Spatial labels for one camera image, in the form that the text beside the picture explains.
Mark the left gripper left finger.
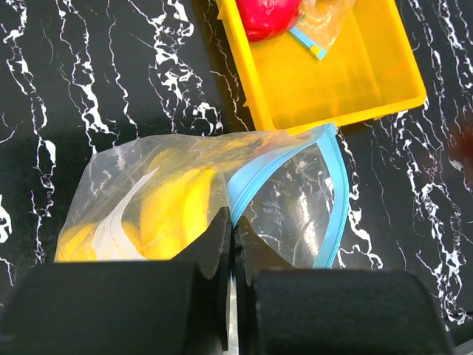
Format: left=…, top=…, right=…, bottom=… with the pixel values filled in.
left=1, top=208, right=231, bottom=354

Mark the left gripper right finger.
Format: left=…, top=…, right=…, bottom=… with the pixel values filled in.
left=235, top=218, right=454, bottom=354

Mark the yellow banana bunch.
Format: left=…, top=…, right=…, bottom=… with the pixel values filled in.
left=140, top=148, right=220, bottom=260

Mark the clear bag teal zipper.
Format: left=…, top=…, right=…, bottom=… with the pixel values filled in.
left=54, top=122, right=350, bottom=355

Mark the yellow lemon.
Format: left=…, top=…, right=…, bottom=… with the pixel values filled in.
left=54, top=223, right=98, bottom=263

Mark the clear bag in tray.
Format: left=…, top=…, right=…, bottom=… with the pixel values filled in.
left=289, top=0, right=355, bottom=60

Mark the yellow plastic fruit tray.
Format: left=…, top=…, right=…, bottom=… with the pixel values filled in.
left=217, top=1, right=426, bottom=135

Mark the black marble table mat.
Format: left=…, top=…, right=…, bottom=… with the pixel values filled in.
left=1, top=1, right=472, bottom=328

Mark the red dragon fruit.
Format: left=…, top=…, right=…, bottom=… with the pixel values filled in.
left=236, top=0, right=302, bottom=42

